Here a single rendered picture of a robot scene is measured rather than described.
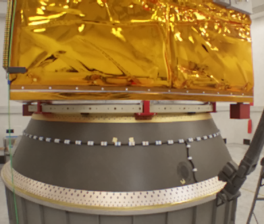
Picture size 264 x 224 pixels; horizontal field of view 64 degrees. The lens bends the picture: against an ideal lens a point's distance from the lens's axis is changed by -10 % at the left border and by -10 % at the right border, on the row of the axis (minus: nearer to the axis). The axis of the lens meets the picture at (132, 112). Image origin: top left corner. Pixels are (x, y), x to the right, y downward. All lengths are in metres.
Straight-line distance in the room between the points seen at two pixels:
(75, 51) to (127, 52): 0.32
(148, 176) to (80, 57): 0.77
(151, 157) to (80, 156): 0.42
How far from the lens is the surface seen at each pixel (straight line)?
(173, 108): 1.52
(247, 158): 1.11
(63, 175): 1.43
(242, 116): 2.17
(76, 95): 1.37
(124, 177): 1.33
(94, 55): 1.37
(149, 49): 1.52
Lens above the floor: 1.71
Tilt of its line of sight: 2 degrees down
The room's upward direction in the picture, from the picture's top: straight up
